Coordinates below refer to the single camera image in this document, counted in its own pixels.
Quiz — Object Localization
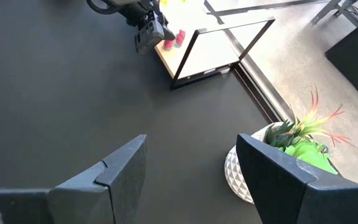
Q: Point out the black cabinet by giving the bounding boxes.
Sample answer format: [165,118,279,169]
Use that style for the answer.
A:
[324,12,358,95]

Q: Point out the wooden shelf black metal frame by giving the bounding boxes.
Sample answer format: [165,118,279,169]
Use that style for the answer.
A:
[154,17,276,91]

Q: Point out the green artificial plant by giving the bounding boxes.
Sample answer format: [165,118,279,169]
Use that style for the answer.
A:
[264,83,358,175]

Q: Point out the blue bottle with red pills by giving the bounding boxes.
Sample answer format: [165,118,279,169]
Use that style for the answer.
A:
[174,29,187,49]

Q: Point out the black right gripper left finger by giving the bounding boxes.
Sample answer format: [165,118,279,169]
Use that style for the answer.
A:
[48,134,149,224]

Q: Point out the grey desk legs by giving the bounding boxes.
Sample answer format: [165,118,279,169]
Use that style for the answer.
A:
[310,0,358,26]

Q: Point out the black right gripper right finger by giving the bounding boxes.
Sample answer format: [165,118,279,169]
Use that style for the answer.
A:
[236,133,358,224]

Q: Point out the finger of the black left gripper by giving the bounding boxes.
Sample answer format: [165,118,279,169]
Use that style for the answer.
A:
[163,26,176,41]

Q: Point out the white geometric planter pot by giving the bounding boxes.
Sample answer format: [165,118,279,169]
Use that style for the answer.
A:
[224,121,291,205]

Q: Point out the black rig base frame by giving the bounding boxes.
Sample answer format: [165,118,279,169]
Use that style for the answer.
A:
[203,0,332,26]

